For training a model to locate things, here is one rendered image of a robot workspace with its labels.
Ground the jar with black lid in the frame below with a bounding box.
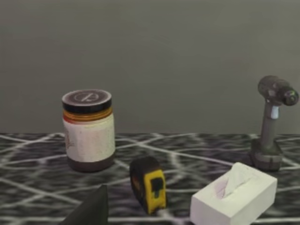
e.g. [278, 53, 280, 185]
[61, 89, 116, 173]

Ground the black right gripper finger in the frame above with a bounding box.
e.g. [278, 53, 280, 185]
[59, 184, 109, 225]

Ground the grey cordless power drill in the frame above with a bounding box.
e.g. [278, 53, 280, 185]
[248, 75, 300, 172]

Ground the yellow black tape measure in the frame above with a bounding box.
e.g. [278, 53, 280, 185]
[129, 156, 167, 215]

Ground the white tissue box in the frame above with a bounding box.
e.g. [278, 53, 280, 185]
[190, 162, 278, 225]

